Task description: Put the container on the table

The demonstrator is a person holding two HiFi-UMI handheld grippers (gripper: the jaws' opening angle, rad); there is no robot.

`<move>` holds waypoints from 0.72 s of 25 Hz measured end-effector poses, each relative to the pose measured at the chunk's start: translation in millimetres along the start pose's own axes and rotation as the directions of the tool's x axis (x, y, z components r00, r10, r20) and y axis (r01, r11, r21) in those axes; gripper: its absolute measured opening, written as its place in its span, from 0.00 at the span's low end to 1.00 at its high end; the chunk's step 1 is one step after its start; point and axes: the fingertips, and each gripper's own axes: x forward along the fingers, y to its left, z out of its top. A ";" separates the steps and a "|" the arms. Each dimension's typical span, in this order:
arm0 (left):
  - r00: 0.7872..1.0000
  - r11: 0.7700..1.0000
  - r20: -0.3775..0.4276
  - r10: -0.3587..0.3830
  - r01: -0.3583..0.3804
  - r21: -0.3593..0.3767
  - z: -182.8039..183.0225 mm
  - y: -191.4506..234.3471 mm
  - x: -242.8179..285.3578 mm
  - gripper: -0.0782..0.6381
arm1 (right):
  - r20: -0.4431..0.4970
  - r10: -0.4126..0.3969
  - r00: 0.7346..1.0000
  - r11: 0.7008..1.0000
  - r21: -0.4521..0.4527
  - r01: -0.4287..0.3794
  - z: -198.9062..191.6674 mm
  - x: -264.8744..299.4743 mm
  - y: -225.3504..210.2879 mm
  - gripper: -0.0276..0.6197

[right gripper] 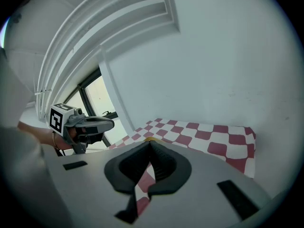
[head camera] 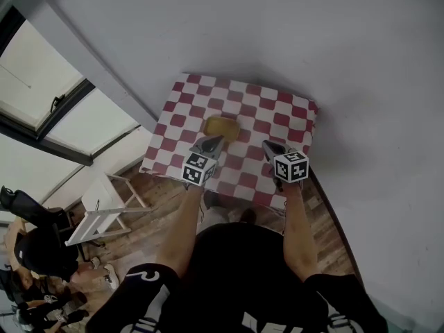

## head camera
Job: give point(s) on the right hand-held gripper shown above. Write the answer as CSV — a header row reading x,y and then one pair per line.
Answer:
x,y
291,166

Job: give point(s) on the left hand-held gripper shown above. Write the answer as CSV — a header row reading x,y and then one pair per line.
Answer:
x,y
199,168

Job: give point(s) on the yellow plastic tray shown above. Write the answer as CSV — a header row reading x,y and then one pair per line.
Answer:
x,y
222,127

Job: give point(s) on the person's right forearm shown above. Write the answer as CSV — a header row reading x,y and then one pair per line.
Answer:
x,y
300,231

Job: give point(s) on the person's left forearm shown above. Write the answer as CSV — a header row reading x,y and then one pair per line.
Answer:
x,y
182,231

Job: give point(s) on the red white checkered table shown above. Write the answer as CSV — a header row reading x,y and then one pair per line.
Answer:
x,y
243,99

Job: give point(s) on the person's right shoe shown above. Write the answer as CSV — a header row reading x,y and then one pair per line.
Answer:
x,y
248,215

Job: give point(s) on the person's grey trousers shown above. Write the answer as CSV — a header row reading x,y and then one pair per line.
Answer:
x,y
216,217

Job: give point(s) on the black baseboard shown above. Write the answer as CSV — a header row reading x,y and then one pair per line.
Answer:
x,y
343,241

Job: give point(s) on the white wooden chair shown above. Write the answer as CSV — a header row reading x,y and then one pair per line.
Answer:
x,y
97,206

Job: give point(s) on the person's black printed shirt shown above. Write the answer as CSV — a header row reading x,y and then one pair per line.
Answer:
x,y
239,276

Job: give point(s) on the black framed window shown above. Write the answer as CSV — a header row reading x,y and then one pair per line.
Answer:
x,y
41,64

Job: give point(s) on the black office chair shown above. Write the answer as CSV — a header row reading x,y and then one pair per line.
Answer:
x,y
31,210

